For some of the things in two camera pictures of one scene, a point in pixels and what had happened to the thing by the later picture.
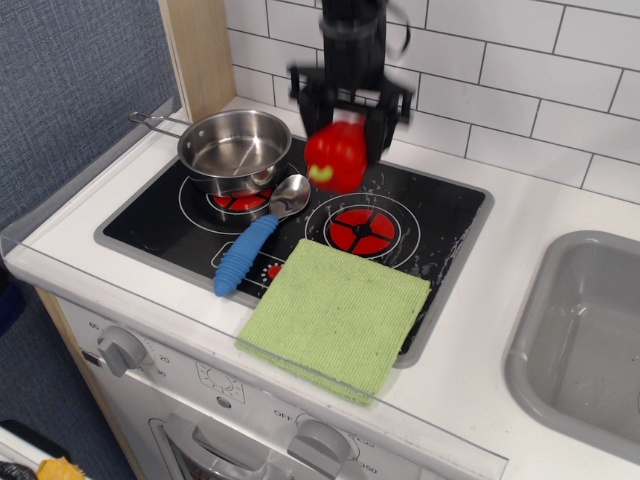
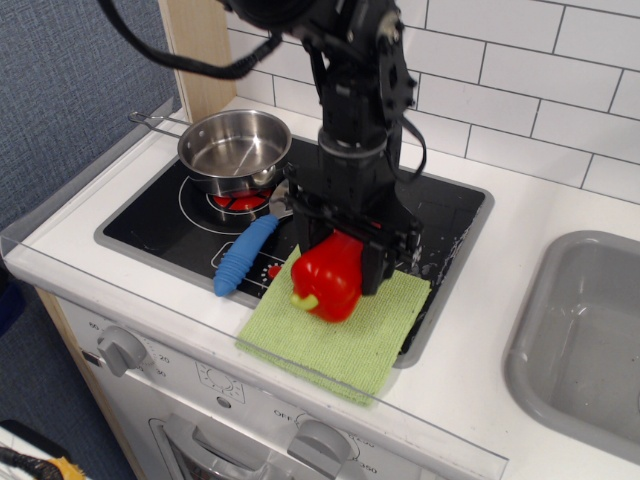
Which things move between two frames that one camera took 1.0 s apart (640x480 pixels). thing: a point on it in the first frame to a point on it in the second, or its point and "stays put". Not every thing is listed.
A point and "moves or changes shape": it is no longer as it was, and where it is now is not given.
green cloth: x=334 y=319 stays put
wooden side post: x=198 y=44 stays put
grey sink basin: x=574 y=356 stays put
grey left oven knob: x=121 y=349 stays put
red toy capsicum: x=336 y=156 moves or changes shape
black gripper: x=354 y=73 to x=356 y=194
